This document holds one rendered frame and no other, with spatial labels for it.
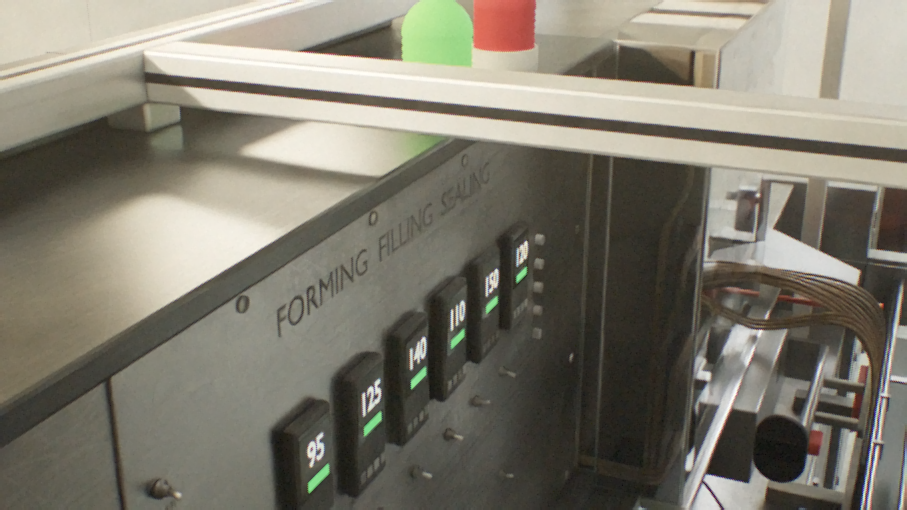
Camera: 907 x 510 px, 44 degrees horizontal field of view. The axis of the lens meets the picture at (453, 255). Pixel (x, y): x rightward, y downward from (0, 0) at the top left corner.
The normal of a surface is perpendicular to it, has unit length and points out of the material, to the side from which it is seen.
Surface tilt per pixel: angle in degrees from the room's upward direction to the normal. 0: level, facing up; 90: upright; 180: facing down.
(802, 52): 90
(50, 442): 90
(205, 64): 90
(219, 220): 0
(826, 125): 90
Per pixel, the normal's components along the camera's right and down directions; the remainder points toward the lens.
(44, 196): 0.00, -0.93
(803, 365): -0.39, 0.33
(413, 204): 0.92, 0.15
